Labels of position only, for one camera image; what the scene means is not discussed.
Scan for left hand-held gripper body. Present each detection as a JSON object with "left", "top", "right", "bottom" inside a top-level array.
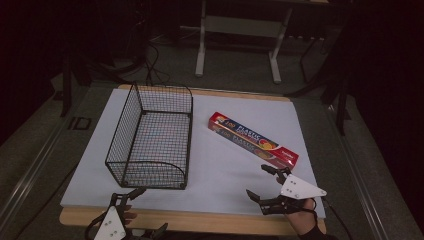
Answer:
[{"left": 93, "top": 192, "right": 134, "bottom": 240}]

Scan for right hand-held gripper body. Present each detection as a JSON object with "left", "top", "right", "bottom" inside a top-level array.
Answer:
[{"left": 259, "top": 168, "right": 328, "bottom": 216}]

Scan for red plastic wrap box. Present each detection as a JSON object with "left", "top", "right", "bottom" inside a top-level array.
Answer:
[{"left": 207, "top": 111, "right": 300, "bottom": 170}]

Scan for black wire basket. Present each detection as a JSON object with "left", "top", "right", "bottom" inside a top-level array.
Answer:
[{"left": 104, "top": 82, "right": 194, "bottom": 191}]

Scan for person's left hand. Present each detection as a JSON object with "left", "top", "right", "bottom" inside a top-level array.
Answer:
[{"left": 122, "top": 205, "right": 139, "bottom": 226}]

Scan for person's right hand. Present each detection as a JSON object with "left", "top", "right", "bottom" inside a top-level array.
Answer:
[{"left": 285, "top": 197, "right": 318, "bottom": 236}]

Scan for white table mat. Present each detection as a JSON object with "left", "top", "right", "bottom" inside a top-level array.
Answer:
[{"left": 60, "top": 87, "right": 326, "bottom": 220}]

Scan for floor socket plate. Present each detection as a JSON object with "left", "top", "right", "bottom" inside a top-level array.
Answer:
[{"left": 67, "top": 116, "right": 92, "bottom": 131}]

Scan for black metal stand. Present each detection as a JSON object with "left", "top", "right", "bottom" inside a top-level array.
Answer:
[
  {"left": 283, "top": 33, "right": 353, "bottom": 137},
  {"left": 59, "top": 49, "right": 94, "bottom": 118}
]

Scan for metal floor rail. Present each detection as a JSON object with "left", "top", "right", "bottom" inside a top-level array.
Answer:
[
  {"left": 325, "top": 103, "right": 392, "bottom": 240},
  {"left": 0, "top": 99, "right": 88, "bottom": 231}
]

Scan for black floor cables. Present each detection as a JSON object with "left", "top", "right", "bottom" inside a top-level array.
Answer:
[{"left": 99, "top": 39, "right": 172, "bottom": 86}]

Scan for white metal desk frame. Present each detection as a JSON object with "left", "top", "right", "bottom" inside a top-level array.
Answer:
[{"left": 194, "top": 0, "right": 295, "bottom": 85}]

